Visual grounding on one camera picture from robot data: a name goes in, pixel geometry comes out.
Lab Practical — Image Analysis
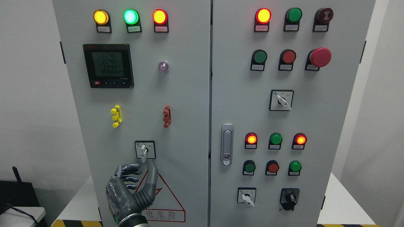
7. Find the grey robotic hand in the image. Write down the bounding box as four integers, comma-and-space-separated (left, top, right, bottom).
106, 160, 158, 224

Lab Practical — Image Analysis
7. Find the white rotary switch door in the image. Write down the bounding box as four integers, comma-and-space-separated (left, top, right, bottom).
134, 140, 156, 163

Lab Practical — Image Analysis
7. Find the lit green indicator light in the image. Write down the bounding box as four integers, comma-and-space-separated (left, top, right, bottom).
123, 9, 140, 25

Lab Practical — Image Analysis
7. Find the yellow indicator light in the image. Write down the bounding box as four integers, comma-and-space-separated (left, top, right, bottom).
93, 9, 110, 25

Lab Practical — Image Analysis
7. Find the red electrical warning sticker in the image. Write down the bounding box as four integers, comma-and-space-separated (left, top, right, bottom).
143, 174, 186, 223

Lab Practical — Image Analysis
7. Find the yellow terminal connector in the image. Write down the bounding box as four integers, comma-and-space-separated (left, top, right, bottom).
110, 105, 122, 128

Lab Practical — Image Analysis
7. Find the red terminal connector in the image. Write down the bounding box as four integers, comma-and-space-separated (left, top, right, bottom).
163, 105, 171, 128

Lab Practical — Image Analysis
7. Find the black device with antenna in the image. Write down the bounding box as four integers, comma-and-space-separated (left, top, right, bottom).
0, 166, 40, 214

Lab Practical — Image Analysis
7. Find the white box lower left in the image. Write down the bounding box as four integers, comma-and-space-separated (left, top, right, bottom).
0, 207, 46, 227

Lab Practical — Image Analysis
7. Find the green push button lower left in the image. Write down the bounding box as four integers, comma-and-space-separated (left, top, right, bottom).
242, 160, 256, 176

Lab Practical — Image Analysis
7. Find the green push button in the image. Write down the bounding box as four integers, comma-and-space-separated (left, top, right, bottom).
242, 160, 256, 176
252, 49, 268, 64
289, 160, 302, 174

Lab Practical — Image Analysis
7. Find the black digital power meter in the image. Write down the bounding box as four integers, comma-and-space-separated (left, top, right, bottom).
83, 44, 134, 89

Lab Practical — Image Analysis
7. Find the clear white indicator lamp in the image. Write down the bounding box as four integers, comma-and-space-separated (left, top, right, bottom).
158, 61, 170, 73

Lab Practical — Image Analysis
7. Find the lit red light lower left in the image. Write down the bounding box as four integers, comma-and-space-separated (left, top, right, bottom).
245, 132, 258, 145

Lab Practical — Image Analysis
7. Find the lit red light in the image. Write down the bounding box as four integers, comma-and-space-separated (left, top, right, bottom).
293, 132, 307, 146
245, 132, 258, 145

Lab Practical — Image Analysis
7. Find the red push button lower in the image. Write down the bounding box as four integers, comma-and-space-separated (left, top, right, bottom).
265, 160, 279, 176

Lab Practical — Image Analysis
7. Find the red push button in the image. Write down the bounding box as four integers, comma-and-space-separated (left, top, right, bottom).
280, 49, 297, 64
265, 160, 279, 176

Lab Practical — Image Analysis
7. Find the grey electrical cabinet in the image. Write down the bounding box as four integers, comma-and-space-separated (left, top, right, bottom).
52, 0, 375, 227

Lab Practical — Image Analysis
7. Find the green indicator light lower middle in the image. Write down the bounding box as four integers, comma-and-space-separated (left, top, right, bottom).
269, 133, 283, 145

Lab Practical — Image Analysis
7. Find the black rotary selector knob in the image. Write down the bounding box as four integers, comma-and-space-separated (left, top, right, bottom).
280, 188, 300, 210

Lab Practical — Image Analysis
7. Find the green push button lower right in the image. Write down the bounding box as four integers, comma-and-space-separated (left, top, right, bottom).
289, 160, 302, 174

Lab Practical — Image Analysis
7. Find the lit red light lower right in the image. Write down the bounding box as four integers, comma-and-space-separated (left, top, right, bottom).
293, 132, 307, 146

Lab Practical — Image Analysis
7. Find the red indicator light left door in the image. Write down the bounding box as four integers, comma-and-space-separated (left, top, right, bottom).
152, 9, 168, 25

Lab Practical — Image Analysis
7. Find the green push button upper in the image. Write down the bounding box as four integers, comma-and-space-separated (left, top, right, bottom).
252, 49, 268, 64

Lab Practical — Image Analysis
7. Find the red push button upper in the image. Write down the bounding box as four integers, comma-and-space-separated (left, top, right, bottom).
280, 49, 297, 64

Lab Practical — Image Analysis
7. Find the red indicator light right top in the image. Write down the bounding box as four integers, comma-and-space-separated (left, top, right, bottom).
255, 8, 272, 25

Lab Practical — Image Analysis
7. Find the red emergency stop button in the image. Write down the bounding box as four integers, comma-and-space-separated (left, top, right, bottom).
309, 47, 332, 67

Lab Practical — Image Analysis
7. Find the green indicator light top right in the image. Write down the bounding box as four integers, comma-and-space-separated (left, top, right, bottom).
285, 7, 302, 24

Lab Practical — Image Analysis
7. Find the dark red buzzer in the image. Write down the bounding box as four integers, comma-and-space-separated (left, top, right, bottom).
315, 8, 333, 25

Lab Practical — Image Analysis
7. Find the black cable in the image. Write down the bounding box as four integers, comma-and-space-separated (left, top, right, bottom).
0, 200, 40, 227

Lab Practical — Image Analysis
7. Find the silver door latch handle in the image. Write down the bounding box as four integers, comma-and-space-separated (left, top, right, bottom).
221, 124, 234, 166

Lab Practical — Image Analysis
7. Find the white rotary switch right lower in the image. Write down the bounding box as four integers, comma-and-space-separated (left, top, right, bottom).
237, 187, 256, 207

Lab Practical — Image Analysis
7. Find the white rotary switch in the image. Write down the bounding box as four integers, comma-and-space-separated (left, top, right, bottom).
269, 90, 294, 112
237, 187, 256, 207

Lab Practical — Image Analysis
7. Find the white rotary switch right upper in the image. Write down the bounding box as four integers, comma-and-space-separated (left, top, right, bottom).
269, 90, 294, 112

